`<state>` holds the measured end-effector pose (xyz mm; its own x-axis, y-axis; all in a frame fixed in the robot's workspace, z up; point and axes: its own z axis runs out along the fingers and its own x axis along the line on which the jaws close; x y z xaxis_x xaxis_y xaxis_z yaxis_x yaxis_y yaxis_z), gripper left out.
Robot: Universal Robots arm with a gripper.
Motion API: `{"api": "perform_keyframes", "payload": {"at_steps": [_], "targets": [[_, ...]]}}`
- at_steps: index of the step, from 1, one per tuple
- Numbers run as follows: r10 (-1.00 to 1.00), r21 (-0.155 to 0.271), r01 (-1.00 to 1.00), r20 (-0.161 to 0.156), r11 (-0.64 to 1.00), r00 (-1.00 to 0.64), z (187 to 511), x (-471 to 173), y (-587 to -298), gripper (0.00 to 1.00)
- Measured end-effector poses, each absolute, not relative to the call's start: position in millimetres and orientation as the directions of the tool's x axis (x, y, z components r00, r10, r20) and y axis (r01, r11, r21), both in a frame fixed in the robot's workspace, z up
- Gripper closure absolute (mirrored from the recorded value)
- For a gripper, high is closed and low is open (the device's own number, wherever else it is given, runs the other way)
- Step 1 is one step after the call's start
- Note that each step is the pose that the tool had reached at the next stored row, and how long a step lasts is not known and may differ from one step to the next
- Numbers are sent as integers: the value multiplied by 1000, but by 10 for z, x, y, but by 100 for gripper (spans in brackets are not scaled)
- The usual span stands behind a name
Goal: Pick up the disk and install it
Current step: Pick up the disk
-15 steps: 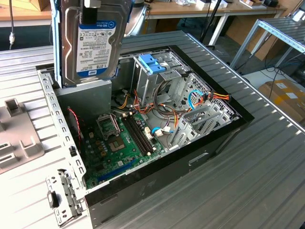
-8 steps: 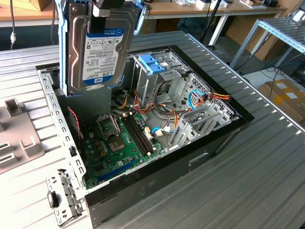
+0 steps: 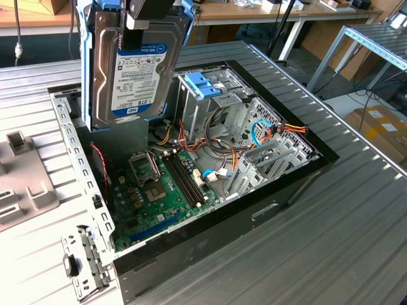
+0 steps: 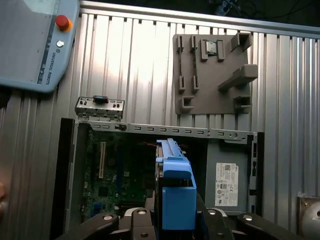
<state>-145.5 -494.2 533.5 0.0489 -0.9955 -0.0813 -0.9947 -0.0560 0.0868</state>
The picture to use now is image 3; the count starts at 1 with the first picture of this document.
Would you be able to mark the black case fan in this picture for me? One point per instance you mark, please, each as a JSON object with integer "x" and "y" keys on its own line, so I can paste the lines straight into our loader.
{"x": 100, "y": 168}

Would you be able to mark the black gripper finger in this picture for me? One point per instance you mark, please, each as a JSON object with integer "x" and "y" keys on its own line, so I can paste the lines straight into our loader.
{"x": 132, "y": 39}

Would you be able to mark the grey parts rack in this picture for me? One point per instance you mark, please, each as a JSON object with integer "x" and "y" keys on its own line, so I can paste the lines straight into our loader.
{"x": 22, "y": 178}

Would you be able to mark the grey power supply unit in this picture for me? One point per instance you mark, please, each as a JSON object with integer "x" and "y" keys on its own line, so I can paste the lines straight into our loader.
{"x": 127, "y": 139}

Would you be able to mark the black tripod stand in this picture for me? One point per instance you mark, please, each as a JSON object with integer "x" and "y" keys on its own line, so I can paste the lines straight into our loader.
{"x": 280, "y": 28}

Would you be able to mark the silver expansion card retainer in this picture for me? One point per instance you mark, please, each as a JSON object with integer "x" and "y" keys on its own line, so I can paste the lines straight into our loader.
{"x": 95, "y": 248}

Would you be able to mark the black open PC case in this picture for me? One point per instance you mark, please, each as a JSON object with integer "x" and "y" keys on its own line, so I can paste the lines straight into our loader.
{"x": 206, "y": 248}

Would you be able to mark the CPU socket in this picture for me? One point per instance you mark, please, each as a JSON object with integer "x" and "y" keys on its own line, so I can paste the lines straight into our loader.
{"x": 154, "y": 192}

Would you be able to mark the silver disk bay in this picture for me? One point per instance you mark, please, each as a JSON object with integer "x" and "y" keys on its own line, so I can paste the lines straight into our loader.
{"x": 251, "y": 178}

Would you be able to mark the brown wooden box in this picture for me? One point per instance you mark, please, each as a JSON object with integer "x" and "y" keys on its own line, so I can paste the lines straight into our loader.
{"x": 54, "y": 4}

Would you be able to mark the brown cardboard box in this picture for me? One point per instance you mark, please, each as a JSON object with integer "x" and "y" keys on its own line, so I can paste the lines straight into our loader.
{"x": 381, "y": 127}

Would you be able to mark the blue plastic drive latch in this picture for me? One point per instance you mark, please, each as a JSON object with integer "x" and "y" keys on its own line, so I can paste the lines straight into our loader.
{"x": 200, "y": 84}

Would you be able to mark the green motherboard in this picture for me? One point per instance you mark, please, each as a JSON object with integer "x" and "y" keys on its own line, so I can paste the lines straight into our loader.
{"x": 149, "y": 219}

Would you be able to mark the silver drive cage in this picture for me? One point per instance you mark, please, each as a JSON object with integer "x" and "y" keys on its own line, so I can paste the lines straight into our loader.
{"x": 197, "y": 114}

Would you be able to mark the black RAM slot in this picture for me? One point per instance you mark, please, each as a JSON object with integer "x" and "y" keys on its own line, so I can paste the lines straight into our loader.
{"x": 188, "y": 178}
{"x": 181, "y": 181}

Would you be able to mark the hard disk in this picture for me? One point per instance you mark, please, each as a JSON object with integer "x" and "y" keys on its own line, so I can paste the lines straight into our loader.
{"x": 140, "y": 79}

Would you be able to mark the blue expansion slot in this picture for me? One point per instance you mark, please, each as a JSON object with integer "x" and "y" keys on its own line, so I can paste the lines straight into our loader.
{"x": 155, "y": 227}

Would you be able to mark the wooden desk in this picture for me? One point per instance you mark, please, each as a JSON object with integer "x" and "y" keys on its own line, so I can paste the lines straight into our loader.
{"x": 238, "y": 12}

